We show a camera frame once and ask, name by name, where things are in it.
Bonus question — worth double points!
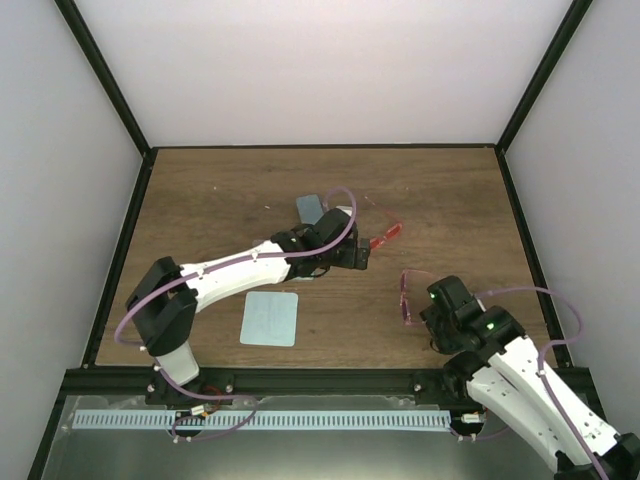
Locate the green glasses case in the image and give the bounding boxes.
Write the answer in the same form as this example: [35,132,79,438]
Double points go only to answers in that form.
[252,239,316,284]

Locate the pink sunglasses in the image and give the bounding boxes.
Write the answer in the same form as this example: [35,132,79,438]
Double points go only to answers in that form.
[399,268,441,327]

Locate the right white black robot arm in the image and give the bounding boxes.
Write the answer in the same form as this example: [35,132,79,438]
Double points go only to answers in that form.
[420,276,639,479]

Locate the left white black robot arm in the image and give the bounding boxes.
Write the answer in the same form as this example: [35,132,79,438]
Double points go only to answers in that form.
[124,208,371,404]

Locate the red sunglasses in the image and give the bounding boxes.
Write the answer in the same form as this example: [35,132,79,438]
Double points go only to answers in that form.
[364,195,404,250]

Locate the closed blue-grey glasses case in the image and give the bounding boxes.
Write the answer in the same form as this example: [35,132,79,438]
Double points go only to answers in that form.
[296,194,329,224]

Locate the left light blue cloth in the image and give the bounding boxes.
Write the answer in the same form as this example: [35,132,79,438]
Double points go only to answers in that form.
[240,291,298,347]

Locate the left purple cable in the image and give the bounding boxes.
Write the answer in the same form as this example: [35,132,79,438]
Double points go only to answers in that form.
[114,186,359,446]

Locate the purple cable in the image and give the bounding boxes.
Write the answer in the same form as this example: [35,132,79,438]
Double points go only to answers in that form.
[114,186,359,446]
[457,285,614,480]

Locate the light blue slotted cable duct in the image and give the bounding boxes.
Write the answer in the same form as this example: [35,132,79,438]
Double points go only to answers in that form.
[71,410,451,432]

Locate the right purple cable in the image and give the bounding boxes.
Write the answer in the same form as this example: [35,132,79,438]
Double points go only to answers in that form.
[457,285,614,480]

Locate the black aluminium frame rail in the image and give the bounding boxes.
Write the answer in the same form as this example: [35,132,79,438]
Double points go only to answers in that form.
[63,366,447,399]

